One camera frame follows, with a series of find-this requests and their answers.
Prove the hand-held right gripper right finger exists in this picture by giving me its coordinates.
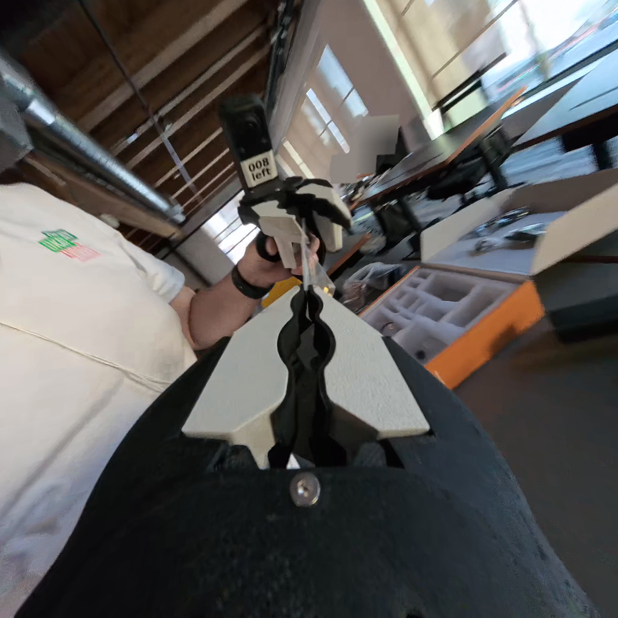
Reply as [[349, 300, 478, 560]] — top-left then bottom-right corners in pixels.
[[309, 288, 431, 468]]

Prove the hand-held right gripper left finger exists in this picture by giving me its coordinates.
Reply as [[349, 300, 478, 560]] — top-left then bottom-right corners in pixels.
[[182, 288, 310, 469]]

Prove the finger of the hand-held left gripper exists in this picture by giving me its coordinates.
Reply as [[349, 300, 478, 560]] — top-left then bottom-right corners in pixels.
[[255, 199, 307, 271], [299, 180, 354, 253]]

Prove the small clear screw pouch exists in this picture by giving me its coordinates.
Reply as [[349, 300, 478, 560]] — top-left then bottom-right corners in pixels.
[[298, 220, 336, 296]]

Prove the person's left forearm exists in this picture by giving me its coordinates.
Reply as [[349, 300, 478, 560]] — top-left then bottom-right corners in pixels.
[[187, 275, 276, 351]]

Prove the dark office desk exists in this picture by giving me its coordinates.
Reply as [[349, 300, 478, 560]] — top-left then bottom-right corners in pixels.
[[360, 87, 529, 203], [338, 232, 618, 618]]

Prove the black wristband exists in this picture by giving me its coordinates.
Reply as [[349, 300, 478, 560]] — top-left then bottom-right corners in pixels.
[[230, 265, 272, 300]]

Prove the orange box with foam insert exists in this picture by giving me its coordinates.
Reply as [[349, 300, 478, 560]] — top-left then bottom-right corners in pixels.
[[360, 169, 618, 389]]

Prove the person in white shirt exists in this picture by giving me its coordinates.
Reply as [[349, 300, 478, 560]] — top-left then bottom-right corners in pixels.
[[0, 181, 199, 618]]

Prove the silver ventilation duct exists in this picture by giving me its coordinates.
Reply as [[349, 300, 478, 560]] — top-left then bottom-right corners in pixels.
[[0, 51, 186, 225]]

